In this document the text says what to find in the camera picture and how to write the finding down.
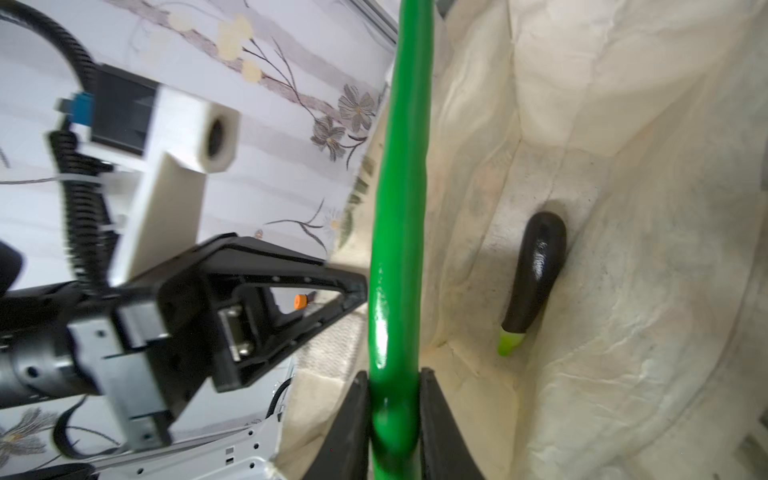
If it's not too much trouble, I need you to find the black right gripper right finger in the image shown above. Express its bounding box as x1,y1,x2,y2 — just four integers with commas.
419,368,483,480

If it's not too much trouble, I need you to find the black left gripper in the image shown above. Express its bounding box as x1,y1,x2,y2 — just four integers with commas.
1,233,367,450

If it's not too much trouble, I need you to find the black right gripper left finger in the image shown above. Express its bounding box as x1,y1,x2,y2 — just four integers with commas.
303,371,371,480

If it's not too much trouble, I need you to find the dark purple eggplant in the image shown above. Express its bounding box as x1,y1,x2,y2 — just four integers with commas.
497,211,567,356

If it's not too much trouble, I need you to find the cream canvas grocery bag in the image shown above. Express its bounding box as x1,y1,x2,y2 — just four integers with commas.
272,0,768,480

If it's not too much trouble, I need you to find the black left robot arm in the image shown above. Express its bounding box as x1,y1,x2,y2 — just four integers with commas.
1,233,367,452

